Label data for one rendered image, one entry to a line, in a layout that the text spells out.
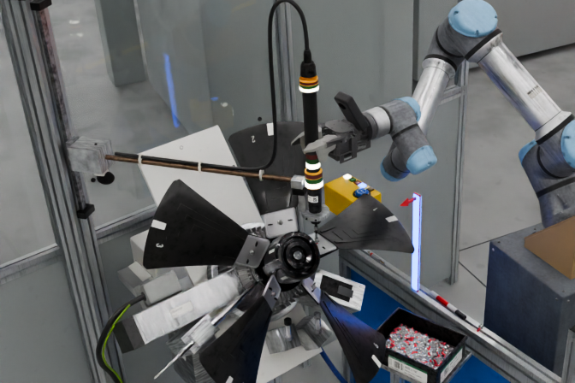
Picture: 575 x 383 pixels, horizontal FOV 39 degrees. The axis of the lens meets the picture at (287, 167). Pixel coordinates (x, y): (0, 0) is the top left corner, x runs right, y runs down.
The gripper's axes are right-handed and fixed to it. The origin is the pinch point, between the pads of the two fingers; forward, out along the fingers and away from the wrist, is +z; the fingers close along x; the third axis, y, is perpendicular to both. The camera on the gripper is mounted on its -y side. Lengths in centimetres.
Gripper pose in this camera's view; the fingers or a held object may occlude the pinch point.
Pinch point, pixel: (301, 143)
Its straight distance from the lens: 189.8
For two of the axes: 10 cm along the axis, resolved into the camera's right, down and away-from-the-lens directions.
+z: -8.1, 3.2, -5.0
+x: -5.9, -3.7, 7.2
